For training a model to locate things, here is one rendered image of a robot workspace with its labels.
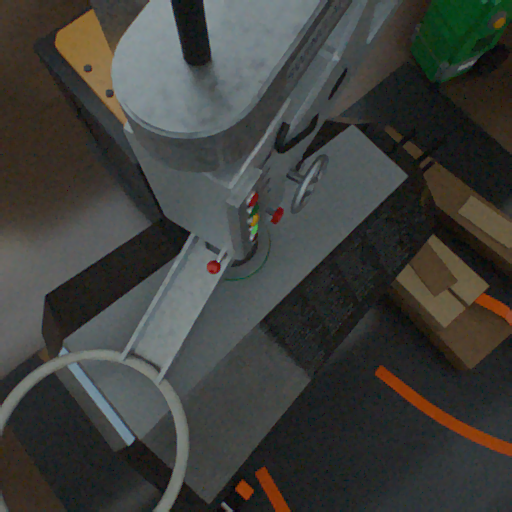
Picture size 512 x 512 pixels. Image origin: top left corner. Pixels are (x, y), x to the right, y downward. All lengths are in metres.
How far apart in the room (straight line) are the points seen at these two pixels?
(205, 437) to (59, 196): 1.48
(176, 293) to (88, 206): 1.28
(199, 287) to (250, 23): 0.79
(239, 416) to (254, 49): 1.12
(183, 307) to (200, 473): 0.50
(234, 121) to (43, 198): 2.05
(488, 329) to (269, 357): 1.07
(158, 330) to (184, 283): 0.14
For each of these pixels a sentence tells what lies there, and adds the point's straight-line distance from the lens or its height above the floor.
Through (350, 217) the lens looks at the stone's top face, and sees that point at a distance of 1.67.
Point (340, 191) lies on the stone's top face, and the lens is 1.70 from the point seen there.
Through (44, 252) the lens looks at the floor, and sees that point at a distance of 2.68.
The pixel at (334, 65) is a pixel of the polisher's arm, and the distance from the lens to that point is 1.21.
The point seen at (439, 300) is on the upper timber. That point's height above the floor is 0.24.
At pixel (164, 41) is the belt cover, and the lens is 0.86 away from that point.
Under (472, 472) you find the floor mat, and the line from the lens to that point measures 2.51.
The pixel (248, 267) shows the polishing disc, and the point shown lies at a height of 0.87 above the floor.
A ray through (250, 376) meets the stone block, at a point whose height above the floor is 0.76.
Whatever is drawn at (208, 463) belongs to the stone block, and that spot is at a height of 0.68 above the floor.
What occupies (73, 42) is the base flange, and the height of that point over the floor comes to 0.78.
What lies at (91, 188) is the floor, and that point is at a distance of 2.72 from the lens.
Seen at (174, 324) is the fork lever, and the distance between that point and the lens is 1.49.
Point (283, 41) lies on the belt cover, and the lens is 0.85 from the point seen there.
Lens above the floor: 2.39
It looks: 73 degrees down
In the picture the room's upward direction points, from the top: 5 degrees counter-clockwise
